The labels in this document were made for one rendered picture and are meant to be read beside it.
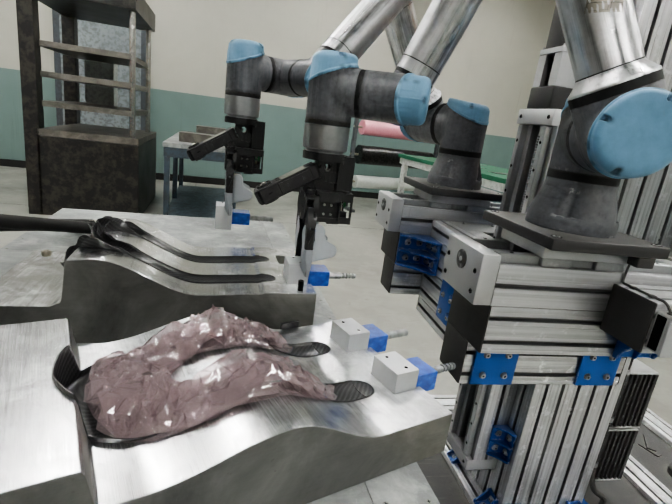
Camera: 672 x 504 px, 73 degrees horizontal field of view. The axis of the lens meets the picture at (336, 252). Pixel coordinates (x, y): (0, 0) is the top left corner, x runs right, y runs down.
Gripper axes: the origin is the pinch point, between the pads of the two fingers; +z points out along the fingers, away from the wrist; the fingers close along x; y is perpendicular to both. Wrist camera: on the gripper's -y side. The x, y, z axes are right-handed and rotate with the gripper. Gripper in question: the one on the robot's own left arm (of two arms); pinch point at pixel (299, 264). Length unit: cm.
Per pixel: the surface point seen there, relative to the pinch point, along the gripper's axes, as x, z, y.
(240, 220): 27.0, -1.0, -9.2
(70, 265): -7.0, -0.7, -34.6
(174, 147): 370, 15, -52
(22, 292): -2.1, 5.6, -42.7
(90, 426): -35.5, 5.0, -25.5
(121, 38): 649, -98, -146
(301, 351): -18.9, 6.8, -2.3
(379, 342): -18.1, 5.9, 9.7
